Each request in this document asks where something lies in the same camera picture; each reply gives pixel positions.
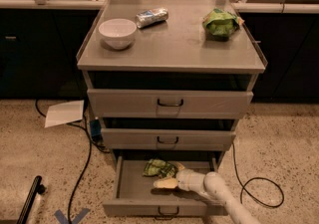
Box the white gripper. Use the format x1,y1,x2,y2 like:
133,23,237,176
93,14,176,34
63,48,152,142
154,162,205,192

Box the green jalapeno chip bag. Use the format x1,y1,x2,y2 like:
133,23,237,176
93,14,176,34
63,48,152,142
143,159,177,178

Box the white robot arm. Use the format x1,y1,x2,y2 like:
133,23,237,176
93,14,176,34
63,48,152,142
154,163,261,224

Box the grey bottom drawer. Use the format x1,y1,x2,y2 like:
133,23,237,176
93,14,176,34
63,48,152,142
103,150,227,219

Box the grey drawer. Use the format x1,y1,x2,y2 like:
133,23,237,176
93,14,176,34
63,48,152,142
102,128,235,151
88,89,253,119
103,150,227,219

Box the grey middle drawer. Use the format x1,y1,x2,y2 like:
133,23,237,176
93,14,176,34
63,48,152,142
102,128,235,151

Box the grey drawer cabinet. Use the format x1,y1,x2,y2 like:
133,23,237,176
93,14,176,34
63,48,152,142
76,0,269,169

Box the grey top drawer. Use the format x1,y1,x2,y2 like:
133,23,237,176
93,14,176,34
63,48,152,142
88,89,253,119

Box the crumpled green chip bag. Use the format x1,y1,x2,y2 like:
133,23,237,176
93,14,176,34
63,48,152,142
202,8,244,40

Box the dark counter cabinets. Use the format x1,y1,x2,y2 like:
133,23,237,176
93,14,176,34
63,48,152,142
0,8,319,103

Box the blue power box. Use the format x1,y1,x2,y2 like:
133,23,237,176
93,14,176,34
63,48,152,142
90,119,102,137

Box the blue tape cross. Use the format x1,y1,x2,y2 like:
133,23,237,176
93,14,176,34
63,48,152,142
54,207,92,224

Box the white paper sheet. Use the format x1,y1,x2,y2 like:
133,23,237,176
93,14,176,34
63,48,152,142
45,101,84,127

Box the white ceramic bowl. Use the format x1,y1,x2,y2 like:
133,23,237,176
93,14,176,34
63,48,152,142
98,19,137,50

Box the crushed silver blue can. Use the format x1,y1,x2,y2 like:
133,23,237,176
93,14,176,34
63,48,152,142
136,7,168,29

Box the black cable on right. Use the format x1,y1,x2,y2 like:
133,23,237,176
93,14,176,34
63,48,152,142
231,142,286,210

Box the black cable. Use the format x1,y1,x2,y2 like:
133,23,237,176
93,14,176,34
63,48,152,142
35,99,111,224
231,142,286,210

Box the black bar handle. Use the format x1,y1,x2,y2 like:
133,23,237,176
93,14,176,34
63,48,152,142
16,175,46,224

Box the black cable on left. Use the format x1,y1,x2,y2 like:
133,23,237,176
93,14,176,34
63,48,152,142
35,99,111,224

